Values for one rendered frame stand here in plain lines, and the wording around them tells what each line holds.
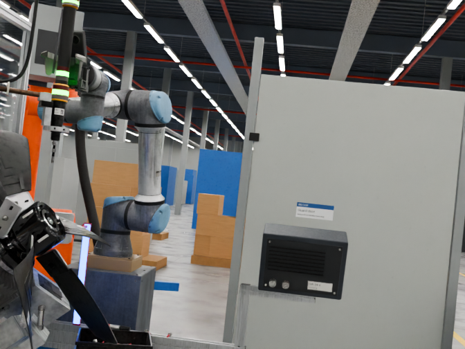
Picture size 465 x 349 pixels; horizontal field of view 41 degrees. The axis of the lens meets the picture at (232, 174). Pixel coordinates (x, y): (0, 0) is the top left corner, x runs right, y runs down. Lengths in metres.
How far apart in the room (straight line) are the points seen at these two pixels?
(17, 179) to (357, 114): 2.15
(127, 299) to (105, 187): 7.57
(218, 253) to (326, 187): 7.62
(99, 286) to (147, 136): 0.57
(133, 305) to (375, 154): 1.67
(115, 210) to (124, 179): 7.36
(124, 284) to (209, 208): 8.62
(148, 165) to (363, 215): 1.48
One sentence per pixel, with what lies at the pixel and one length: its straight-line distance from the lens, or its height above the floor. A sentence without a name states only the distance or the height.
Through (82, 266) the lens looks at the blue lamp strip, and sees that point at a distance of 2.08.
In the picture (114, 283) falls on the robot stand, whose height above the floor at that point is 0.96.
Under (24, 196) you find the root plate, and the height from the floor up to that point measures 1.27.
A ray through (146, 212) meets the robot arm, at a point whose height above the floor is 1.23.
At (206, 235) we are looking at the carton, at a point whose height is 0.51.
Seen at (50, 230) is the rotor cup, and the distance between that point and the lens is 1.59.
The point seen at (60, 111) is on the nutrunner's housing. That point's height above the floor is 1.51.
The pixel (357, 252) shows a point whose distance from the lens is 3.43.
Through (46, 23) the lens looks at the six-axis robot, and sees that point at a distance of 5.76.
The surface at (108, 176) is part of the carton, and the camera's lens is 9.86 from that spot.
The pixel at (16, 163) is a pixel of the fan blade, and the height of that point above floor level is 1.36.
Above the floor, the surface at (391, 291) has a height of 0.90.
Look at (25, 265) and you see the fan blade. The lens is 1.39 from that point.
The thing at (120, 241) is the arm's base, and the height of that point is 1.11.
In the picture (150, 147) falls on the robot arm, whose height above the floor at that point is 1.47.
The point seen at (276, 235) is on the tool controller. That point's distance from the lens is 1.91.
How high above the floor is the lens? 1.35
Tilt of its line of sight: 1 degrees up
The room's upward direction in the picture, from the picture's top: 6 degrees clockwise
